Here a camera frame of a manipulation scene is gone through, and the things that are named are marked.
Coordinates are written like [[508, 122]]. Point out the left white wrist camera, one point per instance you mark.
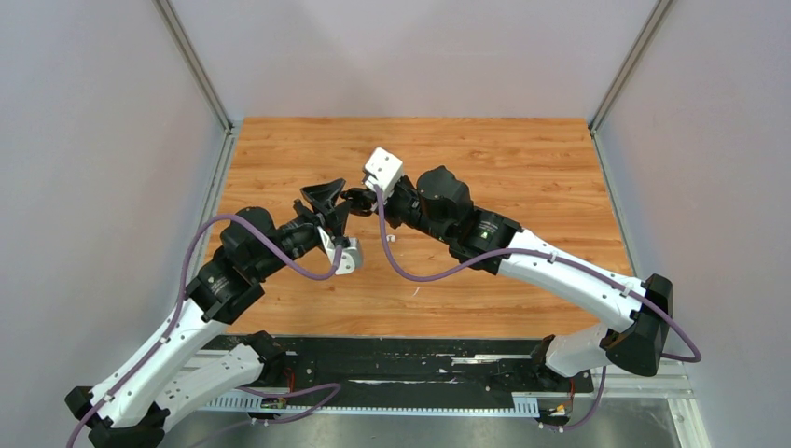
[[344, 253]]

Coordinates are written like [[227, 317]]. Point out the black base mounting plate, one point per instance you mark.
[[389, 364]]

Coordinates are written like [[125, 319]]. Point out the aluminium frame post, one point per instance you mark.
[[190, 56], [642, 41]]

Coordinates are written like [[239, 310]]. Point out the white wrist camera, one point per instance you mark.
[[344, 253], [383, 170]]

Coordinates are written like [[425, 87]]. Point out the right aluminium frame post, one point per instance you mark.
[[642, 41]]

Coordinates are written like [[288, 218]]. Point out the black earbud charging case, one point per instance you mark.
[[348, 196]]

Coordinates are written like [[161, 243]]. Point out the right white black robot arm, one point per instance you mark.
[[633, 313]]

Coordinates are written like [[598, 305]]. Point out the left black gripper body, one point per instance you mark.
[[325, 222]]

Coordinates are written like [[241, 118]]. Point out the grey slotted cable duct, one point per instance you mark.
[[455, 401]]

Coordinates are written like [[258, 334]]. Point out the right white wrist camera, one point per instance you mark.
[[383, 170]]

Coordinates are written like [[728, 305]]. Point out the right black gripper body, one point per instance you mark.
[[402, 206]]

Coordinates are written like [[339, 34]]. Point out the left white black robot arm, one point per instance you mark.
[[152, 391]]

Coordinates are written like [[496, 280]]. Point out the left aluminium frame post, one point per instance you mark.
[[190, 56]]

